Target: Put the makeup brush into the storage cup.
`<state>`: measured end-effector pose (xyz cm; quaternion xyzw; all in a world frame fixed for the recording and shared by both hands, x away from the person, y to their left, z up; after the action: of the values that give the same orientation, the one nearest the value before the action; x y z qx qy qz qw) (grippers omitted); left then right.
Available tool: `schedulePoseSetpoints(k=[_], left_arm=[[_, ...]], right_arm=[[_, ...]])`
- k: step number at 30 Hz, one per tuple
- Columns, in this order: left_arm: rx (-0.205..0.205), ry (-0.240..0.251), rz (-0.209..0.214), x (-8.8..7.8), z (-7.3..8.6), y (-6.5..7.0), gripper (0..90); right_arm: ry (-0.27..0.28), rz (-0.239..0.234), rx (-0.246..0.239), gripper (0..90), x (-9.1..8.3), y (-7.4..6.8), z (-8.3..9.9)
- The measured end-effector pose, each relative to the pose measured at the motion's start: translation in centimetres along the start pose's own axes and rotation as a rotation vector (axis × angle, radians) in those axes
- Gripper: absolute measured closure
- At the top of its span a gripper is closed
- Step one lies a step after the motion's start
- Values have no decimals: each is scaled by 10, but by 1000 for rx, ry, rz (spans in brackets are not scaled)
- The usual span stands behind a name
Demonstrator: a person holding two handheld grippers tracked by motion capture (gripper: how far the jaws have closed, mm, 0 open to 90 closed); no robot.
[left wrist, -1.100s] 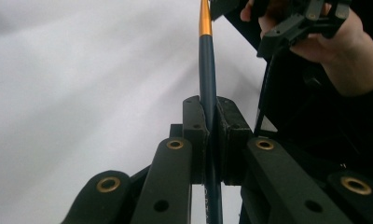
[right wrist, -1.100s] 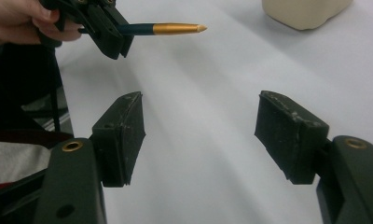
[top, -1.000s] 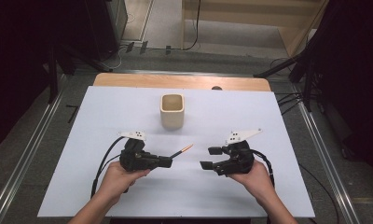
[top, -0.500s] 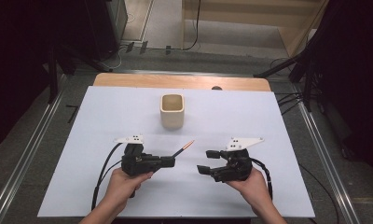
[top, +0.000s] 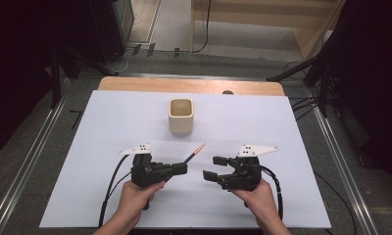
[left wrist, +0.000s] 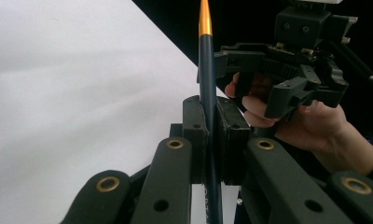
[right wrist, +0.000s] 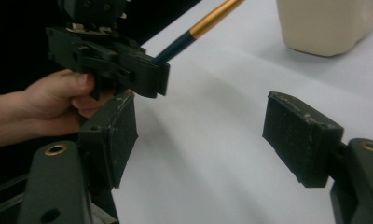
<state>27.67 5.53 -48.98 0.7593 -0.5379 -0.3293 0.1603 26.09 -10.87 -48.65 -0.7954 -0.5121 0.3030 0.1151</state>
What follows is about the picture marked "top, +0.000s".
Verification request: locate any person's left hand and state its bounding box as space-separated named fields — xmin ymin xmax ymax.
xmin=118 ymin=179 xmax=167 ymax=219

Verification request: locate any right hand-held gripper black cable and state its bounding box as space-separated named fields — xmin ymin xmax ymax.
xmin=258 ymin=164 xmax=285 ymax=221

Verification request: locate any black cabinet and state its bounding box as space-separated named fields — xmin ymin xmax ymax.
xmin=85 ymin=0 xmax=135 ymax=65

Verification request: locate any black floor cables bundle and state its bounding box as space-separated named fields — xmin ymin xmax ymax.
xmin=287 ymin=95 xmax=320 ymax=122

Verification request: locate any left hand-held gripper black cable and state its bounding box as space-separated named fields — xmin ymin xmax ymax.
xmin=98 ymin=154 xmax=133 ymax=228

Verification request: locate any thin black floor cable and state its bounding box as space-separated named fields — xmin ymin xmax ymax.
xmin=314 ymin=169 xmax=359 ymax=235

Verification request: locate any wooden table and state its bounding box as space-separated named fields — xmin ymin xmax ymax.
xmin=97 ymin=75 xmax=286 ymax=97

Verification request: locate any black hanging cable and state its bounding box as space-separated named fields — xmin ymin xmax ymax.
xmin=191 ymin=0 xmax=213 ymax=54

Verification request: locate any black pen with gold tip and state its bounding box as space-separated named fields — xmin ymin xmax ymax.
xmin=182 ymin=142 xmax=207 ymax=164

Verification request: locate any metal floor rail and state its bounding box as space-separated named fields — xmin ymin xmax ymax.
xmin=0 ymin=76 xmax=73 ymax=235
xmin=305 ymin=86 xmax=383 ymax=235

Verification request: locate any black metal stand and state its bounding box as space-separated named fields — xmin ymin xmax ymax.
xmin=266 ymin=48 xmax=337 ymax=118
xmin=48 ymin=43 xmax=120 ymax=110

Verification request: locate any wooden platform frame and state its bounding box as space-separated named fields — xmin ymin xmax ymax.
xmin=189 ymin=0 xmax=347 ymax=62

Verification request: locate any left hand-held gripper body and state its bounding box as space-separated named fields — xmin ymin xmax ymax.
xmin=119 ymin=142 xmax=174 ymax=189

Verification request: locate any white floor cable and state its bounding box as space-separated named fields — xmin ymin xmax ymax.
xmin=105 ymin=44 xmax=134 ymax=74

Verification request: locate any person's right hand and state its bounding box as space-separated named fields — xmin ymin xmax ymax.
xmin=230 ymin=178 xmax=279 ymax=223

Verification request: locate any cream square pen holder cup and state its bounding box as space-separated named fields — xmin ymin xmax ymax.
xmin=168 ymin=98 xmax=195 ymax=135

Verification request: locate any white table sheet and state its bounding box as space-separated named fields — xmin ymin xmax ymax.
xmin=39 ymin=89 xmax=332 ymax=229

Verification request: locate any hand-held gripper black cable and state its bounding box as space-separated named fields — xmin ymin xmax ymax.
xmin=258 ymin=164 xmax=285 ymax=221
xmin=98 ymin=154 xmax=133 ymax=228

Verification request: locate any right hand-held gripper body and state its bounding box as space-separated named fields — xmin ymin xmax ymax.
xmin=218 ymin=144 xmax=279 ymax=192

